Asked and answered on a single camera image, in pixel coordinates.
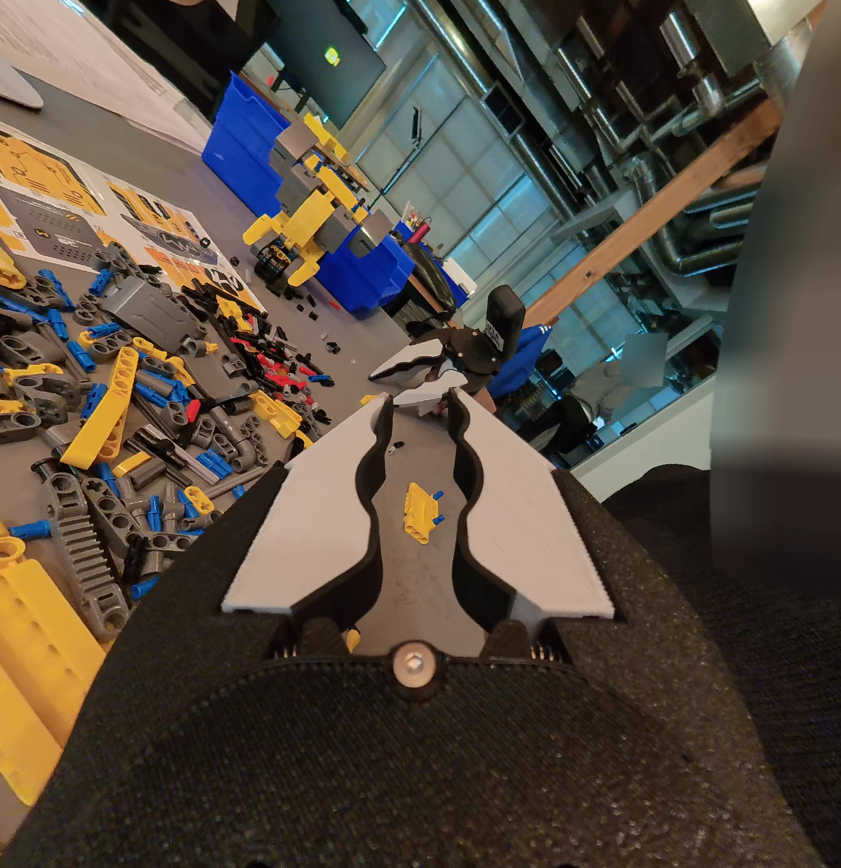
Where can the black bag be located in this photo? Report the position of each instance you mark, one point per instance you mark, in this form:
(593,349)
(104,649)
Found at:
(430,275)

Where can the printed white paper sheets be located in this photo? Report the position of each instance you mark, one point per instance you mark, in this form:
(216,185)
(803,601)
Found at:
(88,61)

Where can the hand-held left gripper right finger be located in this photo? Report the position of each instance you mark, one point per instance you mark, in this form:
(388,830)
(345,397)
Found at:
(535,536)

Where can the yellow toy brick beam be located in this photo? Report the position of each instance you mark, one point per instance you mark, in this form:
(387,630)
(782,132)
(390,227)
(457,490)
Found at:
(420,512)

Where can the large yellow toy panel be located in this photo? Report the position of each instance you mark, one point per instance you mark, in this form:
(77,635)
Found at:
(34,644)

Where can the pile of toy brick pieces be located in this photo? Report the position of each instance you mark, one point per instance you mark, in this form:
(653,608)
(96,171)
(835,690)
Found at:
(108,407)

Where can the black computer monitor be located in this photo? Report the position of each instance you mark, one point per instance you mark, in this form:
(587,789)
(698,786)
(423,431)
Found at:
(325,61)

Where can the yellow grey sticker sheet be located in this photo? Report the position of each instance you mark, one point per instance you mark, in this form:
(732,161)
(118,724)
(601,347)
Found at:
(54,217)

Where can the blue plastic bin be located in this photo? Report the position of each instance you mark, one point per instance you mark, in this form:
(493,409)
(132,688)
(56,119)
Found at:
(244,142)

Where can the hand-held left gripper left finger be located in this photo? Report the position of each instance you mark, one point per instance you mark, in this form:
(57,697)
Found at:
(298,536)

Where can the dark clothing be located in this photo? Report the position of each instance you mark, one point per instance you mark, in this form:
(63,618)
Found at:
(800,712)

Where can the blue jacket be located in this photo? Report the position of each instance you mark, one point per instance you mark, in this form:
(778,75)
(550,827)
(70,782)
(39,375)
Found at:
(529,352)

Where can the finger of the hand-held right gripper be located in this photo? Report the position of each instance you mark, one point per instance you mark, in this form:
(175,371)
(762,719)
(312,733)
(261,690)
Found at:
(407,363)
(434,390)

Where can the red bottle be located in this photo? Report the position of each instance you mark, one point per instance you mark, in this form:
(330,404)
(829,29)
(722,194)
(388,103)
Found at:
(420,230)

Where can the black light stand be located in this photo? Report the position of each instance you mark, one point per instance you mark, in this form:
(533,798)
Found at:
(415,125)

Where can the white book stand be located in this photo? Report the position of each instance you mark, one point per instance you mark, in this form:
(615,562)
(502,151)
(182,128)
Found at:
(10,85)

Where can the yellow grey toy brick robot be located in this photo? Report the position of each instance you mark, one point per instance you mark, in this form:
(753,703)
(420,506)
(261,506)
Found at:
(312,217)

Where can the grey toy panel piece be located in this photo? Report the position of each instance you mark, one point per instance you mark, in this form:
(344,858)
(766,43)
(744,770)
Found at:
(152,308)

